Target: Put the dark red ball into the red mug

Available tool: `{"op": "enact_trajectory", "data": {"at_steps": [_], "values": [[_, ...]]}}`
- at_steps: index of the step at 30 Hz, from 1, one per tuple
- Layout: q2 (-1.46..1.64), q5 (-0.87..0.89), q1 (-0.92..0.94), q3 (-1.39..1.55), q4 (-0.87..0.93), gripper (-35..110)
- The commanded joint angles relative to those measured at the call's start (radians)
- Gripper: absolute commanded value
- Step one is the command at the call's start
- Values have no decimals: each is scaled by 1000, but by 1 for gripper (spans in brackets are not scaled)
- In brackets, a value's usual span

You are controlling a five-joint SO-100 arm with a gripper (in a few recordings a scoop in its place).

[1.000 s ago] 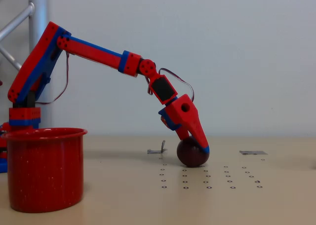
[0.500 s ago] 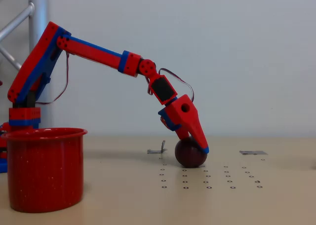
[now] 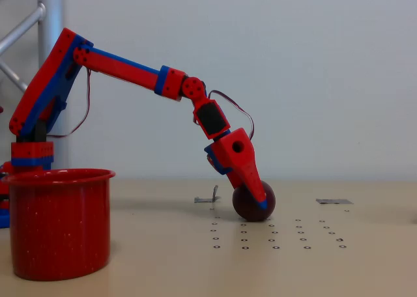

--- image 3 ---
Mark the curled grey tape piece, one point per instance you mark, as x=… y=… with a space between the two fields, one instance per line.
x=208 y=199

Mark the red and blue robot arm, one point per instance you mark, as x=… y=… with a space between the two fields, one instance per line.
x=123 y=70

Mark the red enamel mug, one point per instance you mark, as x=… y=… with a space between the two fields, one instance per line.
x=58 y=225

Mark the dark purple plum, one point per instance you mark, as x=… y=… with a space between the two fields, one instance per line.
x=249 y=210

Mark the flat grey tape piece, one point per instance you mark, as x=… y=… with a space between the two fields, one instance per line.
x=334 y=201

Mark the red and blue gripper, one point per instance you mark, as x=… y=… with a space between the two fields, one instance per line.
x=239 y=155

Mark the silver metal truss frame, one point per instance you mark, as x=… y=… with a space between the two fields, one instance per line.
x=50 y=17

